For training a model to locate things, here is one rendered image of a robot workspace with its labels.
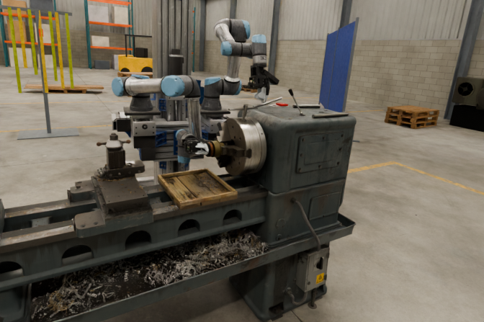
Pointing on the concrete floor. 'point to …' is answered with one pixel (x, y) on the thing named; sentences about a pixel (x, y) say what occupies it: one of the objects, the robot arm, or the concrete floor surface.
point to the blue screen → (338, 67)
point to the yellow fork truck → (140, 64)
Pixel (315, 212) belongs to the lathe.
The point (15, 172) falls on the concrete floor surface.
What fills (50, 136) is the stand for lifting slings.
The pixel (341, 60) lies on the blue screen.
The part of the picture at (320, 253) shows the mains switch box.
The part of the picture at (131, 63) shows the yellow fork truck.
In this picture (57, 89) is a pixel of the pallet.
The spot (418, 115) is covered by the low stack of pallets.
